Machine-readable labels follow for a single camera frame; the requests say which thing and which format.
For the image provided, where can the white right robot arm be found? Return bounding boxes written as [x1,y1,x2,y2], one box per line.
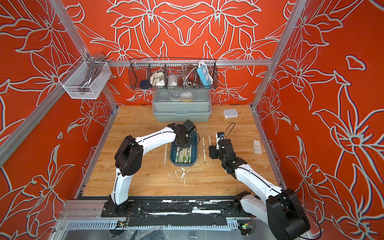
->
[209,139,311,240]

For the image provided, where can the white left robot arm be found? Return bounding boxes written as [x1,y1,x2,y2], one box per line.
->
[109,120,196,208]

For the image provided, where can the wrapped chopsticks in bin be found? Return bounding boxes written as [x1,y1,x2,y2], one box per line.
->
[175,146,192,164]

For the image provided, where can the grey-green lidded storage box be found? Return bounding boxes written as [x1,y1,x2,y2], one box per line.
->
[152,90,212,123]

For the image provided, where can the blue white box in basket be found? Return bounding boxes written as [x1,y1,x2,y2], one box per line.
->
[197,61,214,89]

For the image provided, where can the teal plastic chopstick bin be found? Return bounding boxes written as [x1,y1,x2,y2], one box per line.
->
[170,131,200,167]

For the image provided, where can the white remote control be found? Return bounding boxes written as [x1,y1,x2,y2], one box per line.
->
[253,140,263,155]

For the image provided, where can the metal tongs in basket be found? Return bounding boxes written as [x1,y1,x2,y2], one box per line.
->
[79,52,106,93]

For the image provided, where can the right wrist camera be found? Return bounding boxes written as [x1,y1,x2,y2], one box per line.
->
[216,132,225,150]

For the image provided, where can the white network switch box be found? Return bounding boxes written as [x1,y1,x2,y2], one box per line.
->
[223,109,239,118]

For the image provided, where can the black wire wall basket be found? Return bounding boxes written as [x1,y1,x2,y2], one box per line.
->
[128,58,218,90]

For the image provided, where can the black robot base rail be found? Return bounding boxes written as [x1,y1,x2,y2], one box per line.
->
[101,196,252,227]

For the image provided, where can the clear plastic wall basket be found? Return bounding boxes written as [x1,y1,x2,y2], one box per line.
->
[59,53,112,100]

